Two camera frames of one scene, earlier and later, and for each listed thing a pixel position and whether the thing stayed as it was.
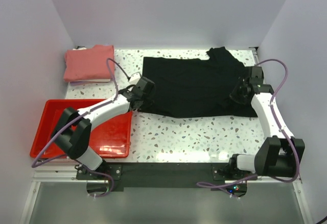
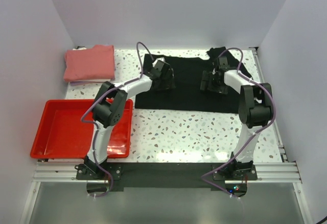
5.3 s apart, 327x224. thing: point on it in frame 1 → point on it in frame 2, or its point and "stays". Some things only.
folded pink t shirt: [90, 64] stays
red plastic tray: [110, 135] stays
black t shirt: [197, 87] stays
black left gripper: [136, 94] → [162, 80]
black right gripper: [234, 96] → [207, 76]
